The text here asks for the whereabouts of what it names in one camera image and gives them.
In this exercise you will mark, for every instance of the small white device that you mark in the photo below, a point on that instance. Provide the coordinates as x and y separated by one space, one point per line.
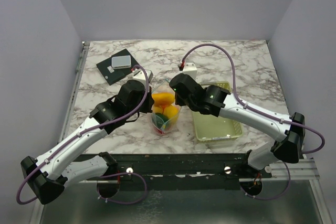
121 62

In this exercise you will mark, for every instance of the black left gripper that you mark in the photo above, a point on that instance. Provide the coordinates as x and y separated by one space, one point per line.
148 108

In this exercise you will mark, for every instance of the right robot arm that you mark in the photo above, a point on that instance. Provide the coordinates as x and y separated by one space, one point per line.
286 131

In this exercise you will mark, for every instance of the orange yellow toy mango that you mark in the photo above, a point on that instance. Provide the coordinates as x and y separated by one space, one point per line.
163 98

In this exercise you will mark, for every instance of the green toy fruit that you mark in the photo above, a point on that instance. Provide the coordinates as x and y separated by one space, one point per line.
159 119

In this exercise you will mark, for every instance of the clear zip top bag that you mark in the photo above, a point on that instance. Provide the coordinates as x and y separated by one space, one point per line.
168 126

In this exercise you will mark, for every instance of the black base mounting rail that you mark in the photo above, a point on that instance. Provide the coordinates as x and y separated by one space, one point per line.
186 171

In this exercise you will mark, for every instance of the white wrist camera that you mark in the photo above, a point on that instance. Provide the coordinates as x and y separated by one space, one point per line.
189 68
139 75

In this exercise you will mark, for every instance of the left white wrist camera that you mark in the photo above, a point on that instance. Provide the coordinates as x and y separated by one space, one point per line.
139 75

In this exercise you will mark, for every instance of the black flat box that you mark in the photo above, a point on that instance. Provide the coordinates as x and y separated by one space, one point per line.
112 75

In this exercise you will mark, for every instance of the pale green plastic basket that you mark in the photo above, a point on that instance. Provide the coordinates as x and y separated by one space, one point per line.
210 128

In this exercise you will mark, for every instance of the red toy apple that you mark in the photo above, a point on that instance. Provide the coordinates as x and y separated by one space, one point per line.
158 131

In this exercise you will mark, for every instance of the yellow toy lemon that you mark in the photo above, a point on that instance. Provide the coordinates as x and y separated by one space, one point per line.
170 111

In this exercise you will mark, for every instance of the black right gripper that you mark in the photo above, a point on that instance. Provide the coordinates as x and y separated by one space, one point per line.
179 101

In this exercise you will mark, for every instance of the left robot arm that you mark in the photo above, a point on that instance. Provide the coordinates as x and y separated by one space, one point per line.
50 173

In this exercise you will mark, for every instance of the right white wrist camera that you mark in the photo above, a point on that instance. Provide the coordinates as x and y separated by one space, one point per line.
189 68

